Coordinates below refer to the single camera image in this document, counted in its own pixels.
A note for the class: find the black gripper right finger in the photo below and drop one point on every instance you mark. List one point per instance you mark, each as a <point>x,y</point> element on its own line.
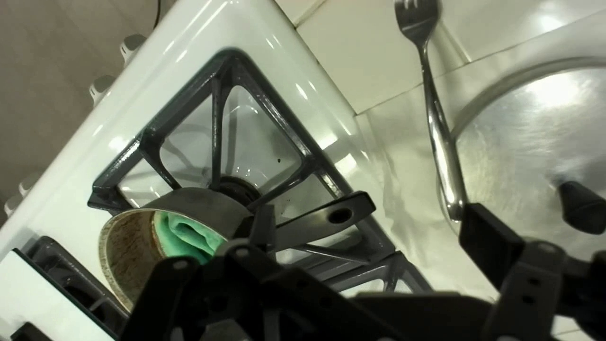
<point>524,285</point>

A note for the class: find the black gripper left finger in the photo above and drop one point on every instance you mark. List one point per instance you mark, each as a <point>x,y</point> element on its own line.
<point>209,290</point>

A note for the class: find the silver metal fork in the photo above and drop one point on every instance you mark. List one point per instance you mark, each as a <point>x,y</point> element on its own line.
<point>439,133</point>

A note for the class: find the silver pot lid black knob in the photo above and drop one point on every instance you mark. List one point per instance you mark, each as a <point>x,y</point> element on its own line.
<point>524,145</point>

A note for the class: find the green rag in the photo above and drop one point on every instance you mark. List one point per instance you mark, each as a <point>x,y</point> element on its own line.
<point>191,237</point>

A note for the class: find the black stove grate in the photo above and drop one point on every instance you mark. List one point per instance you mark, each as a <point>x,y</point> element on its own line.
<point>372,268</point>
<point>64,277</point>
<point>221,82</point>

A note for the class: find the white stove knob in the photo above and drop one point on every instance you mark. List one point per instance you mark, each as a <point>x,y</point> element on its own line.
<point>132,46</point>
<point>26,188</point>
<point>102,88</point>

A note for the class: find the white gas stove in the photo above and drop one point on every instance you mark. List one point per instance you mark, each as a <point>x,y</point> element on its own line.
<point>209,31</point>

